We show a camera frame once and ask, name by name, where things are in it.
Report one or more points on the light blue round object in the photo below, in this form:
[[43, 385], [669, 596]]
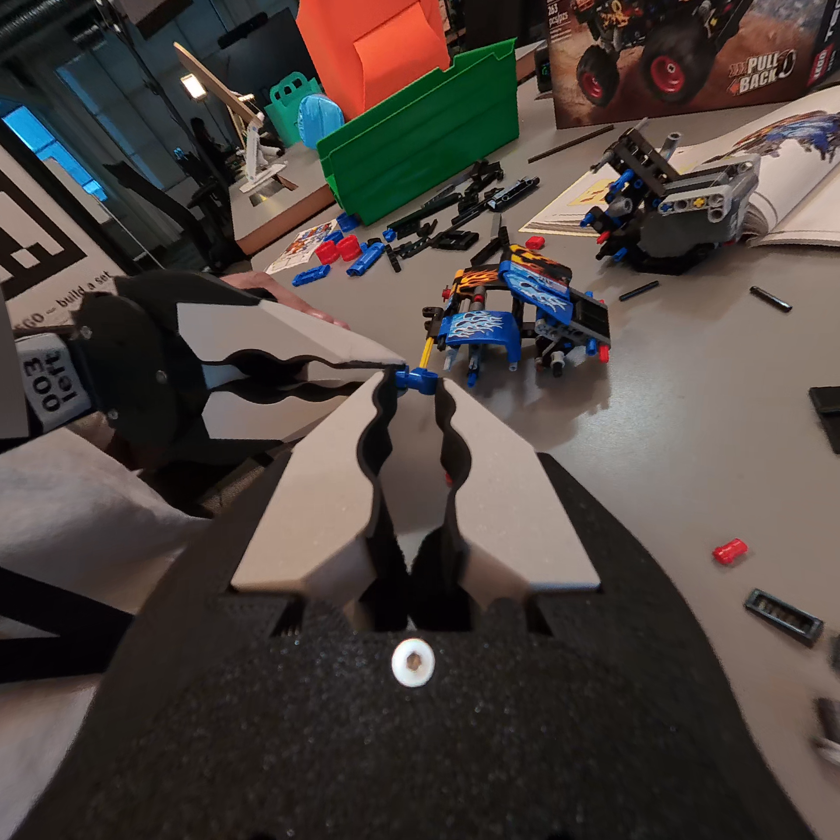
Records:
[[321, 121]]

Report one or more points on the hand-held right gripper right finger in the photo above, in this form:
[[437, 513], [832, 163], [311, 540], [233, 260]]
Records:
[[518, 505]]

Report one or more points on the lego set box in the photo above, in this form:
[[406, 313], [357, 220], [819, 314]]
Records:
[[689, 59]]

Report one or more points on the small black display device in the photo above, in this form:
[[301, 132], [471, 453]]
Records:
[[543, 69]]

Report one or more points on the flat black lego panel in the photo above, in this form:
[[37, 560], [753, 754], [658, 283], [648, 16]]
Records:
[[827, 410]]

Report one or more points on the short black lego axle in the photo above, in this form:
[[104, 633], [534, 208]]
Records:
[[638, 291], [771, 298]]

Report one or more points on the white desk stand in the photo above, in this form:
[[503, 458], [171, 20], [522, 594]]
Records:
[[262, 164]]

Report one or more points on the black office chair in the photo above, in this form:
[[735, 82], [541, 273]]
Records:
[[157, 216]]

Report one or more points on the teal bag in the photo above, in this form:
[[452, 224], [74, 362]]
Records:
[[285, 108]]

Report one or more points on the black and white marker sign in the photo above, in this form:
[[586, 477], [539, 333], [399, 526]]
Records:
[[39, 249]]

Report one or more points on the person's left hand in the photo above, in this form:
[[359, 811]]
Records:
[[298, 306]]

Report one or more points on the glowing lamp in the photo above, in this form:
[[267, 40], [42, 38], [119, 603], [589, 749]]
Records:
[[192, 86]]

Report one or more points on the blue flame lego car body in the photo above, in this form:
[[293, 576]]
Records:
[[518, 315]]

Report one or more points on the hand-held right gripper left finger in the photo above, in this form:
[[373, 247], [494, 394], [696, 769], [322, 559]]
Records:
[[308, 505]]

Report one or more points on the wooden board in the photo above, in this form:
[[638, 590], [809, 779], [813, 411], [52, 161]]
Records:
[[216, 82]]

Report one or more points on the long dark lego rod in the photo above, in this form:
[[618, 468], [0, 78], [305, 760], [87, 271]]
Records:
[[571, 144]]

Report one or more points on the black lego chassis assembly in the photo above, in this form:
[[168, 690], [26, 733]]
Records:
[[669, 210]]

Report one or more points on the green plastic bin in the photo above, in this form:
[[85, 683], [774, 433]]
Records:
[[420, 144]]

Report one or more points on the lego sticker sheet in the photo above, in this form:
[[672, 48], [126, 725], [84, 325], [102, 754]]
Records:
[[305, 249]]

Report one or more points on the lego instruction booklet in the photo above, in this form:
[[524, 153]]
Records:
[[794, 184]]

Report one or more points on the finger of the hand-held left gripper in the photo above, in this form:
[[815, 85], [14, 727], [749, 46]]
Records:
[[295, 334], [262, 417]]

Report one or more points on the black lego beam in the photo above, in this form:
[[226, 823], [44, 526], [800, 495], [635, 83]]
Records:
[[784, 618]]

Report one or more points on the small blue lego connector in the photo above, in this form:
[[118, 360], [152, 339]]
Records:
[[415, 379]]

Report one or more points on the pile of loose lego pieces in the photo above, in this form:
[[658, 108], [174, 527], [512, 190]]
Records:
[[426, 223]]

